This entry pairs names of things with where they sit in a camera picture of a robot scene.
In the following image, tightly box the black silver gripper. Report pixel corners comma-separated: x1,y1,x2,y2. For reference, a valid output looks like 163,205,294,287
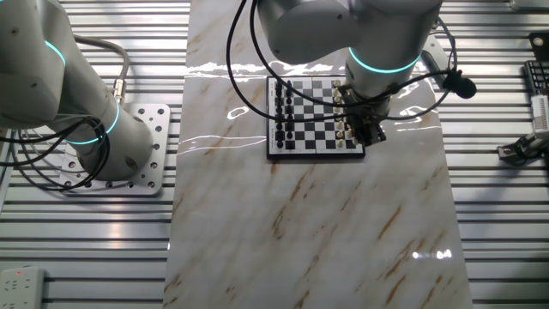
347,96,390,148

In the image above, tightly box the black white folding chessboard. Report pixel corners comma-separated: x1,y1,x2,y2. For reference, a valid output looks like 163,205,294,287
265,76,366,161

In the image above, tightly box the black clip microphone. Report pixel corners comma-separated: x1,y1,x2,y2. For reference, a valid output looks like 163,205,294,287
442,69,478,100

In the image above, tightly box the marble pattern table sheet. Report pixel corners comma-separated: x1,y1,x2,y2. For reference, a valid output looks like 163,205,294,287
162,0,473,309

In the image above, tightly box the black computer keyboard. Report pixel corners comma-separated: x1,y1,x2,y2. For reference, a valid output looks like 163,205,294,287
523,59,549,96

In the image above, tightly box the black box with knob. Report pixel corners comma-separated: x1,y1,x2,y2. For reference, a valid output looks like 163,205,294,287
528,32,549,61

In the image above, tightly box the white power strip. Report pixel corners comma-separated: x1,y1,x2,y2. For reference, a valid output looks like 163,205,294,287
0,265,46,309

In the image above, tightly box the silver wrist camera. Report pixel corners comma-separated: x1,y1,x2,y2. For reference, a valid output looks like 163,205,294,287
419,34,451,82

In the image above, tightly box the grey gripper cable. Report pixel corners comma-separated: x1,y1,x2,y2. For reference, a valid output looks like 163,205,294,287
383,16,457,122

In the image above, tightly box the silver camera with clamp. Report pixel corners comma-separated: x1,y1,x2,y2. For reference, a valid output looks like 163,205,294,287
496,131,549,167

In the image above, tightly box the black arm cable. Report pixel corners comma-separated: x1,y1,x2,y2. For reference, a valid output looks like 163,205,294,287
249,0,387,109
225,0,455,124

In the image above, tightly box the silver ribbed camera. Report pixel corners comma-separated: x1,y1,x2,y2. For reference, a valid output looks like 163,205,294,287
530,94,549,141

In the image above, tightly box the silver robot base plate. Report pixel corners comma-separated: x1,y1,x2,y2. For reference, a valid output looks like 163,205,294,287
57,102,172,197

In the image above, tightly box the thick grey connector cable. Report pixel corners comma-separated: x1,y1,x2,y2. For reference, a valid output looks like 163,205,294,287
75,35,132,106

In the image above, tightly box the black base cable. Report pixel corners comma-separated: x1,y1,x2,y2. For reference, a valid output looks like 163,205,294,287
0,122,100,169
0,118,112,193

